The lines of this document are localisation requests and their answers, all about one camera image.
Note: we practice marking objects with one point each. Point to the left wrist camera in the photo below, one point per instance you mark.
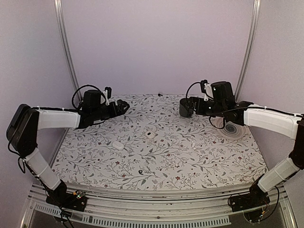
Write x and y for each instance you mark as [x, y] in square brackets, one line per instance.
[107, 92]

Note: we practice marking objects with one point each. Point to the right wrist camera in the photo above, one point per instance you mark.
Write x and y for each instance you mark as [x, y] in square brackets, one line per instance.
[205, 87]

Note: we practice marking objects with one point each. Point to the aluminium frame post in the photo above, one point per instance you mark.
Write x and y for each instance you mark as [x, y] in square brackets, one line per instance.
[249, 47]
[63, 35]

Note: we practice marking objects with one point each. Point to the right aluminium frame post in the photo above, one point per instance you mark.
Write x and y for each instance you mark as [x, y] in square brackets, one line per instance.
[249, 47]

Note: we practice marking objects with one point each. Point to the dark grey mug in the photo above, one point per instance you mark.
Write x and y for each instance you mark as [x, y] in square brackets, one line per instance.
[184, 109]

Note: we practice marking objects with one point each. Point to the open white charging case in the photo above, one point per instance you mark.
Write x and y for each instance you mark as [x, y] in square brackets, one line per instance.
[149, 134]

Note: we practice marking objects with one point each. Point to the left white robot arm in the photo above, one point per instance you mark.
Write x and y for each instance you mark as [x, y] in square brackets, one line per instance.
[27, 123]

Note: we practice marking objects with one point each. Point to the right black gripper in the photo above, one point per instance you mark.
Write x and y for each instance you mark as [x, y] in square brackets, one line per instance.
[199, 100]

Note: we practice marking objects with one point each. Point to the striped ceramic saucer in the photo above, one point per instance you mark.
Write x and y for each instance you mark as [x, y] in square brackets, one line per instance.
[231, 131]

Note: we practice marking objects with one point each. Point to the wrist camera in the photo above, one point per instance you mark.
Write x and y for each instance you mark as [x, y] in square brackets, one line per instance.
[205, 87]
[107, 92]

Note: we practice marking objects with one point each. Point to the floral patterned table mat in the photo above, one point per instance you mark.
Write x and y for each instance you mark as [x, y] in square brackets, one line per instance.
[206, 159]

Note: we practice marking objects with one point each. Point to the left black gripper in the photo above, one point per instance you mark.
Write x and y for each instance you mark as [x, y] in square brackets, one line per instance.
[121, 111]

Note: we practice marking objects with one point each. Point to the left aluminium frame post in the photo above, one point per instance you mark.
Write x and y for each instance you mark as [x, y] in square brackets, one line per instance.
[63, 35]

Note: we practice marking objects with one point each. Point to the front aluminium rail base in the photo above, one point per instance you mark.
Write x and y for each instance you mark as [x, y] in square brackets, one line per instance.
[113, 208]

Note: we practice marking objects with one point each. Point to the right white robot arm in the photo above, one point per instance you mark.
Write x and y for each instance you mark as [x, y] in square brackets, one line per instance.
[288, 124]

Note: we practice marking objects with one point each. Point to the closed white charging case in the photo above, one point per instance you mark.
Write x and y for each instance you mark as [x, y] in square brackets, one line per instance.
[118, 145]

